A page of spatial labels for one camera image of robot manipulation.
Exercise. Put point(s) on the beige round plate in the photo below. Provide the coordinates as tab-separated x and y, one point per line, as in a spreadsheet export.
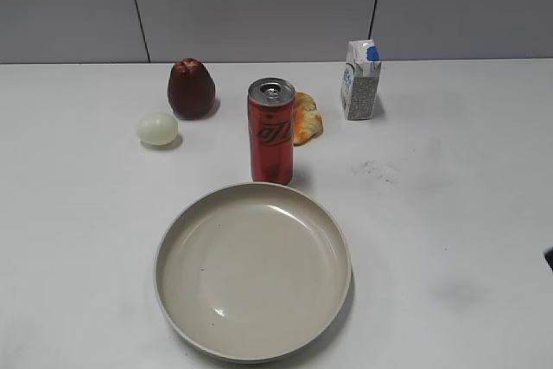
252	272

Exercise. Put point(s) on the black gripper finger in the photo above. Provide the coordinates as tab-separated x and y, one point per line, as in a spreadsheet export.
548	257

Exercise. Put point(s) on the white egg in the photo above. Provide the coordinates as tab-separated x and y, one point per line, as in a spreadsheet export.
157	129

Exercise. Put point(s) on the red cola can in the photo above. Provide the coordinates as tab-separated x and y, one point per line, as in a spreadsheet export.
270	121

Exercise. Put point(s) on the dark red wax apple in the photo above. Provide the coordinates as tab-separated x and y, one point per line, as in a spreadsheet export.
191	89

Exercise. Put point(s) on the small white milk carton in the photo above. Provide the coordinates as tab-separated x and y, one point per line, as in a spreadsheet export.
360	80

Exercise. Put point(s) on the orange glazed bread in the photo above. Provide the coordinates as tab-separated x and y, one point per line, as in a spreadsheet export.
308	122

